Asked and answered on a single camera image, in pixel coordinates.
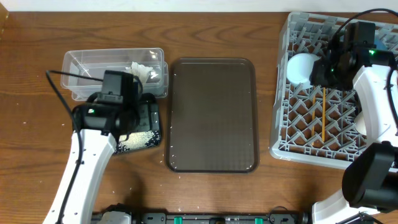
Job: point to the black plastic bin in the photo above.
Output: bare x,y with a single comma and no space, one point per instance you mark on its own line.
92,115

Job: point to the dark blue plate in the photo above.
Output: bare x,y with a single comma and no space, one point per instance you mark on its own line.
379,44

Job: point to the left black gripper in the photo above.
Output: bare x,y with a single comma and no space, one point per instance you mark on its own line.
141,113

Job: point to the white cup with green inside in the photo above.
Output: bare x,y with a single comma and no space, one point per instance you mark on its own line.
360,124

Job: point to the clear plastic bin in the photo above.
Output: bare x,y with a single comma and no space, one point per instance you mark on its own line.
91,65

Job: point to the light blue small bowl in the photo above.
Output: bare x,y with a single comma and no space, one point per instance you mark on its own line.
299,69

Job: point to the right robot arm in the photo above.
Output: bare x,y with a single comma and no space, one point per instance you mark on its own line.
368,186

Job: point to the white tissue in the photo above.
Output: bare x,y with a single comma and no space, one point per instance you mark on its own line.
141,71

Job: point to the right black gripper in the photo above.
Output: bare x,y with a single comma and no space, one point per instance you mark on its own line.
318,78

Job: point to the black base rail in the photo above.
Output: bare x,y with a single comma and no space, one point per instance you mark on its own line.
183,218

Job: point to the pile of rice grains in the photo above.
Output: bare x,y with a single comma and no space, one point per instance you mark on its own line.
138,141

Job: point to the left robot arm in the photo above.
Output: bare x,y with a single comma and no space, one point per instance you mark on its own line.
89,155

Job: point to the dark brown serving tray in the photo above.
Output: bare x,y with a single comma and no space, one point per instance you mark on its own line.
212,117

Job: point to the grey dishwasher rack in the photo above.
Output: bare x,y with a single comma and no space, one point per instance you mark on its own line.
292,111

